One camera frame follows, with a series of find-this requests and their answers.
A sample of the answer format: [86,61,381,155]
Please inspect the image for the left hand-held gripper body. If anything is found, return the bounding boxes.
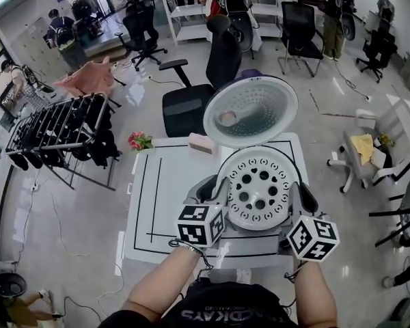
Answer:
[176,202,227,249]

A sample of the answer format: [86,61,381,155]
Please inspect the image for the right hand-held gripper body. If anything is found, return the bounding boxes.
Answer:
[286,215,340,263]

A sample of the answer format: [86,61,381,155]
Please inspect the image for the white perforated steamer tray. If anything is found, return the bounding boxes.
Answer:
[217,148,303,232]

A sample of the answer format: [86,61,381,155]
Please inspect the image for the person's left forearm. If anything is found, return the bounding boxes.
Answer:
[124,246,206,324]

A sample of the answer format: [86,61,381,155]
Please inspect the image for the person's right forearm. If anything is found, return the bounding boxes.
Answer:
[292,260,338,328]

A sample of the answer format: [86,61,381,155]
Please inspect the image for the pink flower bunch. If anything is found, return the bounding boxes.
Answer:
[128,131,155,152]

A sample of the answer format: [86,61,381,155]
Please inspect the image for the white office chair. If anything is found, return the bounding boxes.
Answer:
[327,97,410,194]

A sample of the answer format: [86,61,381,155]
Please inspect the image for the person's white shoe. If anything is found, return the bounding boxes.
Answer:
[235,267,252,285]

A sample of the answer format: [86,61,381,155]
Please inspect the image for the yellow cloth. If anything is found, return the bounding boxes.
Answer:
[350,133,375,166]

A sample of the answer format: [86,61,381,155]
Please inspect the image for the dark blue rice cooker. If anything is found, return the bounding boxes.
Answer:
[204,75,303,242]

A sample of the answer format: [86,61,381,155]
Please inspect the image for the person's black shirt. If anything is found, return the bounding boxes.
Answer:
[98,280,339,328]

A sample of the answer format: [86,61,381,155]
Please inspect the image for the yellow flower bunch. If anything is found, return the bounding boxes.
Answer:
[377,131,396,148]

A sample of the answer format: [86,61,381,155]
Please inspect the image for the black high-back office chair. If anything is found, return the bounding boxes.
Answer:
[159,14,243,138]

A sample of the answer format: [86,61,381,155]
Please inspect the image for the black clothes drying rack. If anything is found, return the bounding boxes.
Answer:
[5,92,122,191]

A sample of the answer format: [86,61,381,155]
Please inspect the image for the pink cloth draped chair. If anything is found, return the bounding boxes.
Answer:
[53,55,127,107]

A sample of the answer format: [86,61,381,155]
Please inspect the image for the black oval shell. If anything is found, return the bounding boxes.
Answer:
[340,12,357,42]
[227,12,256,53]

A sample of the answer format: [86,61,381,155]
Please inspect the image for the black swivel office chair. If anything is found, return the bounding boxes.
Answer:
[114,3,168,71]
[356,29,399,83]

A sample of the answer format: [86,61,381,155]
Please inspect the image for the black cantilever visitor chair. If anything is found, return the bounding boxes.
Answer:
[277,1,325,78]

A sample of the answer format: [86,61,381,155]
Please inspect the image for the white shelving unit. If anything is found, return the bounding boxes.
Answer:
[160,0,283,46]

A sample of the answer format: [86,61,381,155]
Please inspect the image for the grey lockers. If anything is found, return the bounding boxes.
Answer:
[12,15,66,78]

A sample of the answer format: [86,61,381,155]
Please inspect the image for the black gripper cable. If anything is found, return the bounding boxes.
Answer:
[169,238,215,279]
[284,258,303,309]

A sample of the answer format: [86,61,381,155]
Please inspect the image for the black metal frame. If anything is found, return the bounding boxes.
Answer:
[368,172,410,249]

